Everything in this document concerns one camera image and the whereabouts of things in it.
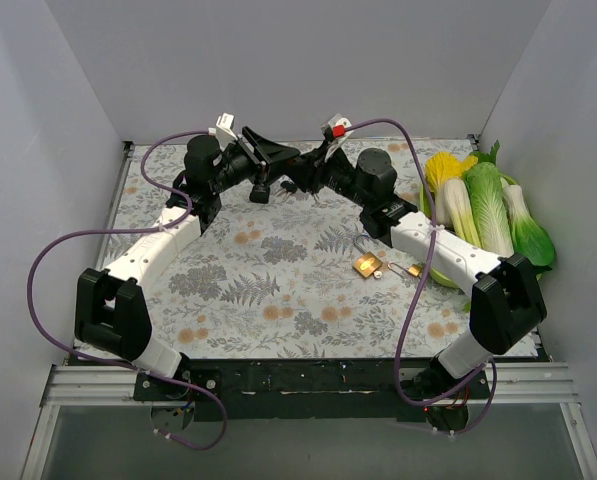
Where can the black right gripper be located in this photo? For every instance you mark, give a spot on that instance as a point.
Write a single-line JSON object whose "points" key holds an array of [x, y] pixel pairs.
{"points": [[316, 168]]}

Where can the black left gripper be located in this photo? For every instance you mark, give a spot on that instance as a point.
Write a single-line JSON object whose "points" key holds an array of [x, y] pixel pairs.
{"points": [[251, 154]]}

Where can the black padlock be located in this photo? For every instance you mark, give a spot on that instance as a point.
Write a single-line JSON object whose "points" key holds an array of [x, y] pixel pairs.
{"points": [[260, 191]]}

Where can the large brass padlock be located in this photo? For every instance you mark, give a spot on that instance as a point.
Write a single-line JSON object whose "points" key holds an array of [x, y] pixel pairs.
{"points": [[368, 265]]}

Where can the black-headed key bunch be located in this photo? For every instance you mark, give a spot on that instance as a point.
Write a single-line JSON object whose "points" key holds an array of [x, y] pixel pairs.
{"points": [[286, 189]]}

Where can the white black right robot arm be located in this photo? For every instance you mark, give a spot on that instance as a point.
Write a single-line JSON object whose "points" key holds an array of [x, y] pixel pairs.
{"points": [[506, 301]]}

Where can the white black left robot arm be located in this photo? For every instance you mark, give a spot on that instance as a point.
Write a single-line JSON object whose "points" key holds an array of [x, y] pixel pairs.
{"points": [[111, 310]]}

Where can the floral patterned mat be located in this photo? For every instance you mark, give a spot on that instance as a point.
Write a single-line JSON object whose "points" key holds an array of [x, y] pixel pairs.
{"points": [[277, 280]]}

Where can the yellow-leaf napa cabbage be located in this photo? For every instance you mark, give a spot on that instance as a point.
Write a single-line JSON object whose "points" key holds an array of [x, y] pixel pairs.
{"points": [[444, 175]]}

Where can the small brass padlock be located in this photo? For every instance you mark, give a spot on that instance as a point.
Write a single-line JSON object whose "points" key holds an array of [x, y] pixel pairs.
{"points": [[414, 271]]}

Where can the green celery stalks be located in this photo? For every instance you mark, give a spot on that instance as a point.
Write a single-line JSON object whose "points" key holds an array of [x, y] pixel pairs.
{"points": [[463, 222]]}

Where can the green napa cabbage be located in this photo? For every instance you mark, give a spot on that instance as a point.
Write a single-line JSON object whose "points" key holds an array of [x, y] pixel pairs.
{"points": [[485, 189]]}

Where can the bok choy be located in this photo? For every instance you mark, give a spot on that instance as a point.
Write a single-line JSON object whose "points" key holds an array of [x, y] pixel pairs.
{"points": [[528, 238]]}

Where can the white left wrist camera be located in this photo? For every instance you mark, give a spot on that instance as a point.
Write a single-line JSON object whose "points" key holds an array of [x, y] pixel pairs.
{"points": [[223, 131]]}

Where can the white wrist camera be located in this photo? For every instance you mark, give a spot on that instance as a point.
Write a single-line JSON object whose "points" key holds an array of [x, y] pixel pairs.
{"points": [[223, 131], [335, 131]]}

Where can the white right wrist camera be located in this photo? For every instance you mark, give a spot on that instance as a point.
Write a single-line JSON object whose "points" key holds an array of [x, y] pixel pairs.
{"points": [[335, 131]]}

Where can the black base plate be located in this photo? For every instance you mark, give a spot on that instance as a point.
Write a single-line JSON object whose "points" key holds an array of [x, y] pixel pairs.
{"points": [[302, 388]]}

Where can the aluminium frame rail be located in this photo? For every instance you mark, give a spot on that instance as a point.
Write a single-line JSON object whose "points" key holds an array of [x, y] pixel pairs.
{"points": [[308, 419]]}

